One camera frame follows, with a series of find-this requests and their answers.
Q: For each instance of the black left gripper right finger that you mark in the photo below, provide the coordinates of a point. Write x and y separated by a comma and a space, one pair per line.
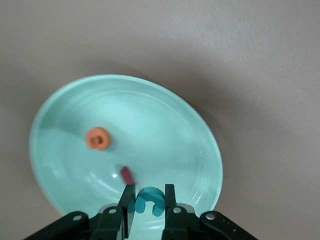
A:
180, 222

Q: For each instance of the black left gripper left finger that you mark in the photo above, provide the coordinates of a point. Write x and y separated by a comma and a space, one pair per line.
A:
120, 217

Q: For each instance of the teal foam letter c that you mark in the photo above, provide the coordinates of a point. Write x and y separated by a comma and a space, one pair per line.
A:
150, 192

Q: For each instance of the maroon foam letter l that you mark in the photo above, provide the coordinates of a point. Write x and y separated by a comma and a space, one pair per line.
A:
127, 176

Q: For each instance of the orange foam letter e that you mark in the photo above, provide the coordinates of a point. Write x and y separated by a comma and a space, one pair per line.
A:
98, 130

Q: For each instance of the green round plate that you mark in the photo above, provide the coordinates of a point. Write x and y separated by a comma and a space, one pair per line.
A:
155, 140

